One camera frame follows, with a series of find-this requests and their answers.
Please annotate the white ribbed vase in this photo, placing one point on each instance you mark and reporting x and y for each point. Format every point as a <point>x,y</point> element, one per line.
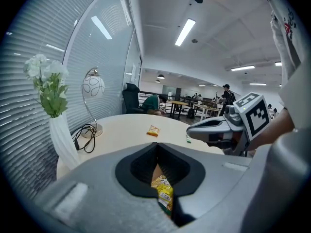
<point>63,142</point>

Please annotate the person's right hand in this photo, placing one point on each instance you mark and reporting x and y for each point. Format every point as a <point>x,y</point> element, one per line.
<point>239,137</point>

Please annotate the white-framed table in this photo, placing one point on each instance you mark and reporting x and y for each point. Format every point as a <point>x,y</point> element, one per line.
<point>206,108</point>

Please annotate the silver desk lamp globe shade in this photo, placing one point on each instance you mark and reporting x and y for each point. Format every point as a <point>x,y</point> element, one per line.
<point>92,86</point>

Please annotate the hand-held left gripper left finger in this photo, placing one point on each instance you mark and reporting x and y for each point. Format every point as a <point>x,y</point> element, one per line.
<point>102,178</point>

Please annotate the small green packet item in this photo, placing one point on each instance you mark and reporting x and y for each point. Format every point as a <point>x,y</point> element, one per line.
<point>188,138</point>

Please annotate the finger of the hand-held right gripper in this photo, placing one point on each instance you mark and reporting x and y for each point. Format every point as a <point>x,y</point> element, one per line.
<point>209,127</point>
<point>218,145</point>

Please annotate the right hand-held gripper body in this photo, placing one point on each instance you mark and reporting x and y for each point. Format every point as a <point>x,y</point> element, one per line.
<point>252,115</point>

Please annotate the black office chair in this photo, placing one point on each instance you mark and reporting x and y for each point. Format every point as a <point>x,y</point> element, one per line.
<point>131,98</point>

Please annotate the person's right forearm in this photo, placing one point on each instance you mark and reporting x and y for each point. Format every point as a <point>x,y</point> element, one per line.
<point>272,130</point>

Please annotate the white window blinds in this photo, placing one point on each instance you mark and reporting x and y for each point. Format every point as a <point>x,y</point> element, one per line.
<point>29,130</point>

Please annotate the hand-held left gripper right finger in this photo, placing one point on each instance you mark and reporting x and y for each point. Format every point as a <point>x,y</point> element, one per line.
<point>209,198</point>

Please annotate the wooden table with black legs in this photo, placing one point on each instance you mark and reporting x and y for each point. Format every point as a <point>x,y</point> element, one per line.
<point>178,103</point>

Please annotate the black bag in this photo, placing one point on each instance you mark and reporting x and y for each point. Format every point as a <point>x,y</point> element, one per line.
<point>191,113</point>

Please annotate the white table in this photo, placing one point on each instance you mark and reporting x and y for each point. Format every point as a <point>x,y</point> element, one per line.
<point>121,130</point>

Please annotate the long ceiling light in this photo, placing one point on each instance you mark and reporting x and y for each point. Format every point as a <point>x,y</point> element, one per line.
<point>258,84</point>
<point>185,32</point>
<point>243,68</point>

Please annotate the white flowers with green leaves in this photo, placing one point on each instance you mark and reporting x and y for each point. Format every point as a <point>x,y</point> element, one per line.
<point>49,88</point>

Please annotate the small yellow snack packet item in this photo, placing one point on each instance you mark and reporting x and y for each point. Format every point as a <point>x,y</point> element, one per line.
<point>153,131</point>
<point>164,193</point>

